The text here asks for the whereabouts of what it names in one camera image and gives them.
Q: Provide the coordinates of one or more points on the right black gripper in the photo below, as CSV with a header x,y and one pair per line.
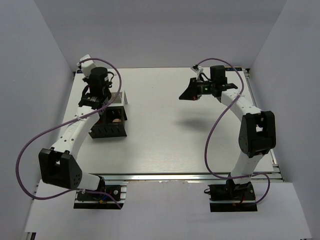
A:
x,y
191,93

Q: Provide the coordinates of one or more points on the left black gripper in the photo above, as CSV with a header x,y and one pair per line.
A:
x,y
86,79

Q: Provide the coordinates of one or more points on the pink round puff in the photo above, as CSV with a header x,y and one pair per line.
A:
x,y
117,120

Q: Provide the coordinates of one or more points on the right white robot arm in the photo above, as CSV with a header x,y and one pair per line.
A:
x,y
257,133

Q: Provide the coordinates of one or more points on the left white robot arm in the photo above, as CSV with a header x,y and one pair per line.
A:
x,y
58,164

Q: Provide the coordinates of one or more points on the right blue table label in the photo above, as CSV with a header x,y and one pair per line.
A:
x,y
229,69

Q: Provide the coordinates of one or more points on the white mesh organizer box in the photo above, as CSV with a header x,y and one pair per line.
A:
x,y
120,99

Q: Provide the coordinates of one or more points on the black mesh organizer box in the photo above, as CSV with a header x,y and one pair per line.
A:
x,y
105,128

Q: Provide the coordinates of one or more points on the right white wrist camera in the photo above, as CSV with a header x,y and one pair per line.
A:
x,y
198,71

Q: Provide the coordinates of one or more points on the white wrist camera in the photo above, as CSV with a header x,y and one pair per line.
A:
x,y
198,71
86,67

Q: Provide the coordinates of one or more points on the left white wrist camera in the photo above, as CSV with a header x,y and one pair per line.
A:
x,y
86,67

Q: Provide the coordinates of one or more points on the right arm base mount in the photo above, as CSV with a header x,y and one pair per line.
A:
x,y
223,200

